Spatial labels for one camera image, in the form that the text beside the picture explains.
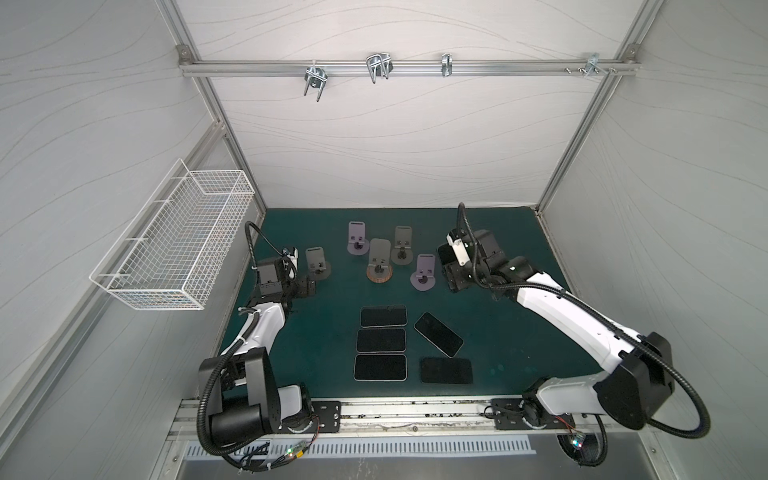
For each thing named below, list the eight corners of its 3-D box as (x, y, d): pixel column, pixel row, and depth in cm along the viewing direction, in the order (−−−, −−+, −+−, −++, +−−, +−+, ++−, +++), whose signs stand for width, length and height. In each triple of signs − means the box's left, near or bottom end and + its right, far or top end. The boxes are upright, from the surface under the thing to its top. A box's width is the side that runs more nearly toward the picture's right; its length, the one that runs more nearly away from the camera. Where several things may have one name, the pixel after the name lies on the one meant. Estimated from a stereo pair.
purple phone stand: (410, 291, 99) (412, 274, 91) (410, 271, 104) (411, 254, 96) (433, 291, 99) (437, 274, 91) (431, 271, 104) (435, 254, 96)
